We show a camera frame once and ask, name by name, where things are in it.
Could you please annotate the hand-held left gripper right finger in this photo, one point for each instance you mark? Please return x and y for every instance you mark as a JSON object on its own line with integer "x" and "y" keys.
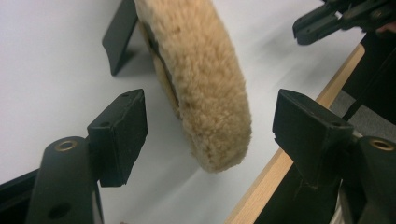
{"x": 308, "y": 133}

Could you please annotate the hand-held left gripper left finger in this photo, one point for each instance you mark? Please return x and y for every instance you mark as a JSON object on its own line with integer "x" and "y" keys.
{"x": 120, "y": 140}

